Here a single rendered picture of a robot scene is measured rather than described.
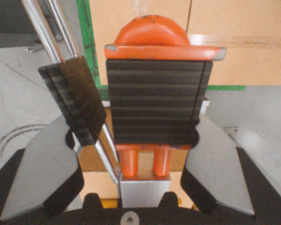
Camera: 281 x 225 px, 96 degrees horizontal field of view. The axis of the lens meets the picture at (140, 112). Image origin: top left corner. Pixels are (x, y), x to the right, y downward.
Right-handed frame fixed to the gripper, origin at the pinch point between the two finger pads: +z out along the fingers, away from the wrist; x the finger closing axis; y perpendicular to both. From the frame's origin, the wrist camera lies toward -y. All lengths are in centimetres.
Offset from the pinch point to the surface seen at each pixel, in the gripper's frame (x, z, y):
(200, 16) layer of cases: 26, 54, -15
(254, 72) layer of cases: 60, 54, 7
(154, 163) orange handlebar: 2.4, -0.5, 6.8
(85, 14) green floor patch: -37, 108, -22
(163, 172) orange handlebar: 3.4, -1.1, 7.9
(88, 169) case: -13.6, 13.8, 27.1
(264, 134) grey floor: 157, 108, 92
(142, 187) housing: 0.9, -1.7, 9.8
